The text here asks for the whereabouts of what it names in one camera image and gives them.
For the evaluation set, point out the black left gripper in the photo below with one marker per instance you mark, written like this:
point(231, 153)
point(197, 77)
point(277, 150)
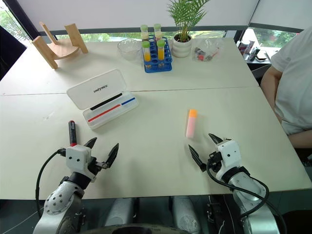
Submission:
point(96, 164)

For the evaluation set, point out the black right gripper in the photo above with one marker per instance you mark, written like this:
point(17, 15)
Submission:
point(214, 162)

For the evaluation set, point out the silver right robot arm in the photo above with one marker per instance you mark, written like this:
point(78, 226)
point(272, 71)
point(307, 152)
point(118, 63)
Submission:
point(253, 195)

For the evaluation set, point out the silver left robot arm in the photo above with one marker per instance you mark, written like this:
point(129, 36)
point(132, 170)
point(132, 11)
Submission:
point(58, 204)

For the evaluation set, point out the white open pencil case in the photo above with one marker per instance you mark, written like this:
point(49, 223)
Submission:
point(97, 90)

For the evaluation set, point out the pink highlighter with orange cap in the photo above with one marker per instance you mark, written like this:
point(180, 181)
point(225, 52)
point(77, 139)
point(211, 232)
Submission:
point(191, 124)

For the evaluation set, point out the red and black marker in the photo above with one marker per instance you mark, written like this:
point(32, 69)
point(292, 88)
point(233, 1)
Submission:
point(72, 132)

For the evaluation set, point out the red pen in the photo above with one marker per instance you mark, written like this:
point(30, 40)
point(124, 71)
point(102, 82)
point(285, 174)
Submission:
point(103, 113)

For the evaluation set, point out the black pen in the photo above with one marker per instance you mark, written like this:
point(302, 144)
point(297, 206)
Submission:
point(106, 101)

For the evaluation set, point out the short blue pen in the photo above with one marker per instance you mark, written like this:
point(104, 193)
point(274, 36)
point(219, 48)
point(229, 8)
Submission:
point(128, 101)

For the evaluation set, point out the dark rounded robot torso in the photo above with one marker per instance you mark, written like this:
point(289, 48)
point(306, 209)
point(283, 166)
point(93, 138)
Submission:
point(134, 230)

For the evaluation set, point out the blue test tube rack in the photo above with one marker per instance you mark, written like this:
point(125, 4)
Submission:
point(168, 61)

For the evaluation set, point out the clear plastic bag of parts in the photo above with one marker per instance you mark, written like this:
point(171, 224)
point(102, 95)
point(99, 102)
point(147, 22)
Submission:
point(207, 52)

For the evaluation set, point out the clear glass bowl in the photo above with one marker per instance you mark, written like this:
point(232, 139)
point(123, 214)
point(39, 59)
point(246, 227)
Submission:
point(129, 50)

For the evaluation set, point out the white ribbed plant pot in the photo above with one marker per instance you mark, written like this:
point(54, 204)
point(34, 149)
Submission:
point(181, 48)

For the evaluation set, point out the dark small box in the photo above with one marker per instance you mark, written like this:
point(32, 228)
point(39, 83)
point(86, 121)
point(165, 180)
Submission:
point(254, 54)

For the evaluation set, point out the green-capped tube orange liquid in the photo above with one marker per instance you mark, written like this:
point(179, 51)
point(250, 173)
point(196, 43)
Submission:
point(146, 52)
point(160, 51)

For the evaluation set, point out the red and white carton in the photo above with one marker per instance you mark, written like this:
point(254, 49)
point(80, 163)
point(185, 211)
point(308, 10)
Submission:
point(245, 47)

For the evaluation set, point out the wooden curved stand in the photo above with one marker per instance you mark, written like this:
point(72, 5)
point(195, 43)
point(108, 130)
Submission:
point(63, 47)

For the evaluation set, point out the person in white shirt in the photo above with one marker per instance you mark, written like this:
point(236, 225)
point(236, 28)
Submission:
point(295, 80)

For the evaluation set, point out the green palm plant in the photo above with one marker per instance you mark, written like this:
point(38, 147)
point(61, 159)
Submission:
point(186, 14)

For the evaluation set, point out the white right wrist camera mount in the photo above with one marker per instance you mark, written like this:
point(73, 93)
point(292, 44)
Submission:
point(228, 156)

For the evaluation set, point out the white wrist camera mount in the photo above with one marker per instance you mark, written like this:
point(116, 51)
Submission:
point(76, 158)
point(228, 156)

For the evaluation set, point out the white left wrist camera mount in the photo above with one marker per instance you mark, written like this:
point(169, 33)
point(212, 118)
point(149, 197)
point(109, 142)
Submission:
point(76, 158)

